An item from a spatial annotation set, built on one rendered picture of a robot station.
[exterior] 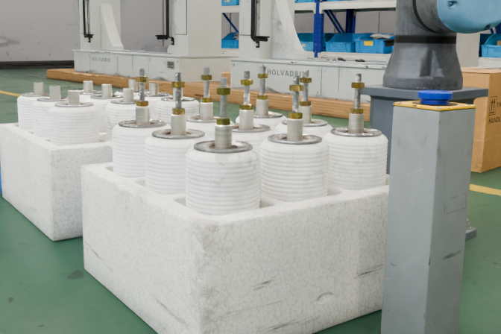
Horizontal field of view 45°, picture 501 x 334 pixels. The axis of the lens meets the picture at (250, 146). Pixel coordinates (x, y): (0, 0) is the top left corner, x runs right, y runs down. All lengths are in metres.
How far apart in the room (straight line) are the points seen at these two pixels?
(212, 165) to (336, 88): 2.48
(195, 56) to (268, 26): 0.74
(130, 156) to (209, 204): 0.23
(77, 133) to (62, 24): 6.54
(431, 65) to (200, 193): 0.58
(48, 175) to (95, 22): 4.30
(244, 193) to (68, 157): 0.53
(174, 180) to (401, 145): 0.31
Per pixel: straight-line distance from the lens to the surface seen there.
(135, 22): 8.22
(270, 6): 3.74
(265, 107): 1.08
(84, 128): 1.23
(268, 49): 3.73
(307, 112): 0.99
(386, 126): 1.18
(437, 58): 1.17
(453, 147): 0.75
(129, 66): 4.76
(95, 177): 0.97
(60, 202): 1.21
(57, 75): 5.71
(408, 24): 1.18
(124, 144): 0.94
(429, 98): 0.75
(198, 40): 4.29
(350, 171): 0.88
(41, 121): 1.35
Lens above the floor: 0.39
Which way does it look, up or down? 10 degrees down
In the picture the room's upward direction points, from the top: 1 degrees clockwise
